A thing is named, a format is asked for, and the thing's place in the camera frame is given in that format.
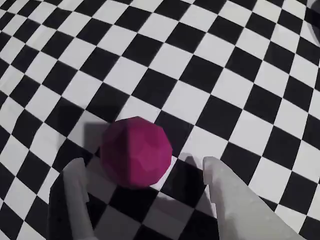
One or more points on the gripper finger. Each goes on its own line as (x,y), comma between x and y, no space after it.
(72,200)
(240,212)

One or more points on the pink faceted ball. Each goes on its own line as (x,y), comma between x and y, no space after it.
(136,152)

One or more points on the black white checkerboard mat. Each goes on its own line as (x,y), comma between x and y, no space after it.
(175,75)

